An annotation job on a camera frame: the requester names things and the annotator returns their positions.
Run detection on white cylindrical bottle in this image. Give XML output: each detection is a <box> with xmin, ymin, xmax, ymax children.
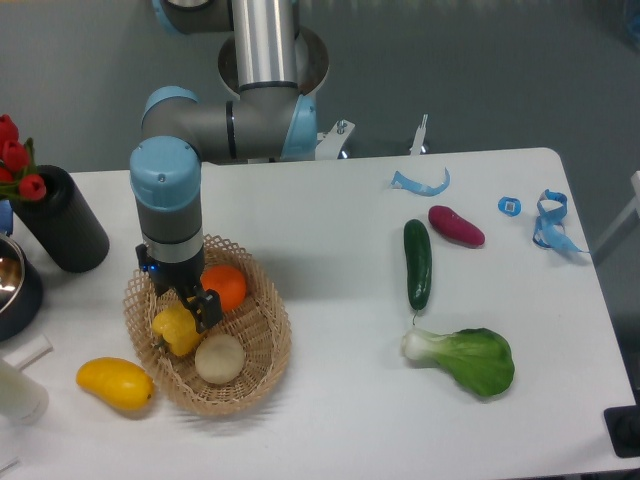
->
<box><xmin>1</xmin><ymin>359</ymin><xmax>49</xmax><ymax>424</ymax></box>

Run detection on small blue tape roll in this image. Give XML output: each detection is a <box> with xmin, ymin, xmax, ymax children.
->
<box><xmin>497</xmin><ymin>196</ymin><xmax>522</xmax><ymax>217</ymax></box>

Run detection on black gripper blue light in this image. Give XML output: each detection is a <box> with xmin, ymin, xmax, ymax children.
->
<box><xmin>136</xmin><ymin>244</ymin><xmax>222</xmax><ymax>334</ymax></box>

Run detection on curved blue tape strip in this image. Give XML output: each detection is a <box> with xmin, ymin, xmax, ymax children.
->
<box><xmin>389</xmin><ymin>168</ymin><xmax>451</xmax><ymax>197</ymax></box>

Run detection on purple sweet potato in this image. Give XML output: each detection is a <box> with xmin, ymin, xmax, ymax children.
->
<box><xmin>428</xmin><ymin>205</ymin><xmax>485</xmax><ymax>248</ymax></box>

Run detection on woven wicker basket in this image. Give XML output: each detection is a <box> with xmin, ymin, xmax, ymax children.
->
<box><xmin>123</xmin><ymin>235</ymin><xmax>291</xmax><ymax>416</ymax></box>

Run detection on yellow mango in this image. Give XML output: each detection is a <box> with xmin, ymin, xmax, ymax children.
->
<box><xmin>76</xmin><ymin>357</ymin><xmax>154</xmax><ymax>411</ymax></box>

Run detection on dark metal bowl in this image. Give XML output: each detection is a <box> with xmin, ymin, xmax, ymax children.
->
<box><xmin>1</xmin><ymin>234</ymin><xmax>44</xmax><ymax>341</ymax></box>

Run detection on black ribbed vase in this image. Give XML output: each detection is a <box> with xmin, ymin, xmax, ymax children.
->
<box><xmin>11</xmin><ymin>165</ymin><xmax>110</xmax><ymax>273</ymax></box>

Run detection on tangled blue ribbon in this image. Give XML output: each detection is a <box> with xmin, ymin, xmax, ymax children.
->
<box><xmin>532</xmin><ymin>189</ymin><xmax>589</xmax><ymax>254</ymax></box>

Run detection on dark green cucumber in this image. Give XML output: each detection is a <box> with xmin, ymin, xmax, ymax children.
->
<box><xmin>403</xmin><ymin>219</ymin><xmax>433</xmax><ymax>311</ymax></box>

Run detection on yellow bell pepper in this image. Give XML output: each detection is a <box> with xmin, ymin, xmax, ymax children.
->
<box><xmin>151</xmin><ymin>302</ymin><xmax>204</xmax><ymax>357</ymax></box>

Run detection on beige round potato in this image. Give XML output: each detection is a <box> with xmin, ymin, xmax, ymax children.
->
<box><xmin>195</xmin><ymin>334</ymin><xmax>245</xmax><ymax>385</ymax></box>

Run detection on green bok choy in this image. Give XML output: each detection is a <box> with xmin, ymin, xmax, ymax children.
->
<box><xmin>401</xmin><ymin>327</ymin><xmax>515</xmax><ymax>398</ymax></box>

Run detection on red artificial tulips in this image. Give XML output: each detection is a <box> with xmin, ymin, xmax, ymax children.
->
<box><xmin>1</xmin><ymin>114</ymin><xmax>47</xmax><ymax>202</ymax></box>

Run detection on white flat stick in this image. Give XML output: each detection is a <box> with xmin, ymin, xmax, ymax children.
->
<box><xmin>2</xmin><ymin>335</ymin><xmax>54</xmax><ymax>371</ymax></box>

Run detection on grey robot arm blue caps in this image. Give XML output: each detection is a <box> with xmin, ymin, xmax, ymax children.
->
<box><xmin>130</xmin><ymin>1</ymin><xmax>317</xmax><ymax>333</ymax></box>

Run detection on orange fruit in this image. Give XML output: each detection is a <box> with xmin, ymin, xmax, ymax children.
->
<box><xmin>201</xmin><ymin>265</ymin><xmax>247</xmax><ymax>313</ymax></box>

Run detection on white metal mounting bracket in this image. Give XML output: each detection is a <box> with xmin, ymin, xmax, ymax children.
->
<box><xmin>314</xmin><ymin>113</ymin><xmax>430</xmax><ymax>160</ymax></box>

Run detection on black device table corner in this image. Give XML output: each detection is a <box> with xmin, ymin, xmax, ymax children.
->
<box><xmin>604</xmin><ymin>405</ymin><xmax>640</xmax><ymax>458</ymax></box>

